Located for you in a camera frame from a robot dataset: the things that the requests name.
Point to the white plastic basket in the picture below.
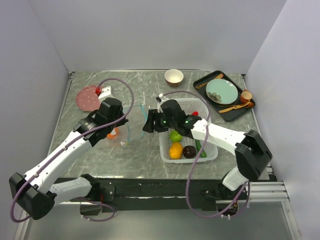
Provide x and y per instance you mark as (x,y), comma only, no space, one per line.
(210,151)

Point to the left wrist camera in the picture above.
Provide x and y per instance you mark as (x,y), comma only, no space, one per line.
(106,92)

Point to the pink dotted plate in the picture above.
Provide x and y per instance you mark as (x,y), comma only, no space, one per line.
(87,100)

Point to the light green plate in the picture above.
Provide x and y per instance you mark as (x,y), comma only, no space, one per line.
(221,91)

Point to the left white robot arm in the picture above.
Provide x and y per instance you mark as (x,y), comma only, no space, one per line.
(36,191)

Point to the green chili pepper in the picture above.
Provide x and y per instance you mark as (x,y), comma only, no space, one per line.
(200,148)

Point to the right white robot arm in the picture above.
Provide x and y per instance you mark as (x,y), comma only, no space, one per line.
(251,152)

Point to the wooden spoon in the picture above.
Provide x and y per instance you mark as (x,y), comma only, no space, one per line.
(239,106)

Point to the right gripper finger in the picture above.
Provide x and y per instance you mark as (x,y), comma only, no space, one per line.
(157,124)
(149,124)

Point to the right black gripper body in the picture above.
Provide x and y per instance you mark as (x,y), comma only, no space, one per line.
(170,123)

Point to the green lime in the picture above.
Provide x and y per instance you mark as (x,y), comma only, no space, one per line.
(175,137)

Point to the white patterned bowl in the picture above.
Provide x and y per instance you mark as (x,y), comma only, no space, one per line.
(173,77)

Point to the wooden fork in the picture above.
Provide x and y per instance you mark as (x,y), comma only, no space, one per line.
(220,76)

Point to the black tray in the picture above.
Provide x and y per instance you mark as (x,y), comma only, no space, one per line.
(228,116)

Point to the yellow orange persimmon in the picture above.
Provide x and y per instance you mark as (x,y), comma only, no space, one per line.
(176,151)

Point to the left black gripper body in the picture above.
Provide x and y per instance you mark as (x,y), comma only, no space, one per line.
(120,123)

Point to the orange tangerine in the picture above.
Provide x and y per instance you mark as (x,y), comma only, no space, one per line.
(112,136)

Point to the clear blue-zipper zip bag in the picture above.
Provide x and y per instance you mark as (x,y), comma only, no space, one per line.
(131,131)

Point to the orange small cup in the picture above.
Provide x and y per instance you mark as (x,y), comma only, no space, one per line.
(246,96)

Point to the dark purple mangosteen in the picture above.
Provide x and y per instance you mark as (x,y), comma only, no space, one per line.
(189,152)

